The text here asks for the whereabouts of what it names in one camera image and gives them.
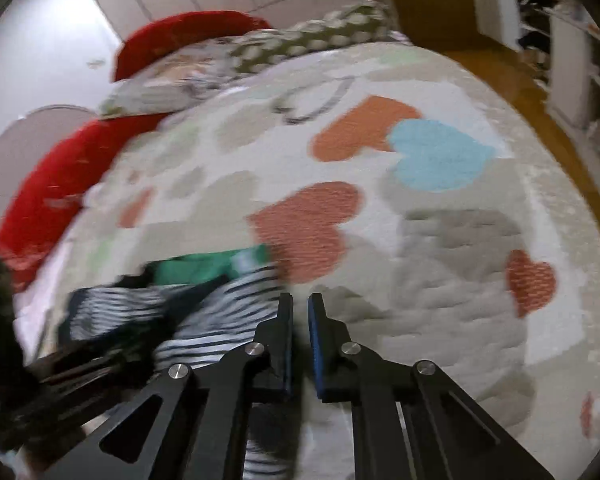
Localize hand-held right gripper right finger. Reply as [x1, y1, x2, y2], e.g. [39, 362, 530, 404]
[307, 292, 556, 480]

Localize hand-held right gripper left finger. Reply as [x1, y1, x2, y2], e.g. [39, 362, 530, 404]
[40, 292, 295, 480]

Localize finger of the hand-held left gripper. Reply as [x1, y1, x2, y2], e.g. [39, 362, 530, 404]
[25, 365, 156, 428]
[27, 342, 131, 378]

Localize striped grey and navy pants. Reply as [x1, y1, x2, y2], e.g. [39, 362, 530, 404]
[57, 260, 302, 480]

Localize white bed sheet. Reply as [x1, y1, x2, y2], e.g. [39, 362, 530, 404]
[12, 180, 111, 356]

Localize green cloth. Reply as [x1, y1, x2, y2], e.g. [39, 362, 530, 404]
[147, 246, 273, 288]

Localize heart print blanket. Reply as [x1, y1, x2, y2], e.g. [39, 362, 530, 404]
[15, 42, 600, 480]

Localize floral pillow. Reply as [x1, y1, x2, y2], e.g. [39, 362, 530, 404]
[99, 30, 281, 121]

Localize green polka dot bolster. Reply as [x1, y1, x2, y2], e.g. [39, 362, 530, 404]
[230, 2, 396, 75]

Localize brown wooden door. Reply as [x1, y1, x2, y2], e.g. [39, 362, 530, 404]
[380, 0, 487, 56]

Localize white shelf unit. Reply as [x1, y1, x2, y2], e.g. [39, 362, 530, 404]
[500, 0, 600, 198]

